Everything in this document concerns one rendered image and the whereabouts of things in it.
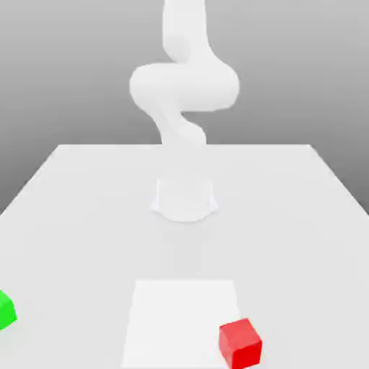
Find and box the small red cube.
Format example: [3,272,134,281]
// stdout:
[218,317,264,369]

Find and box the small green cube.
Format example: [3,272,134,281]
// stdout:
[0,290,18,331]

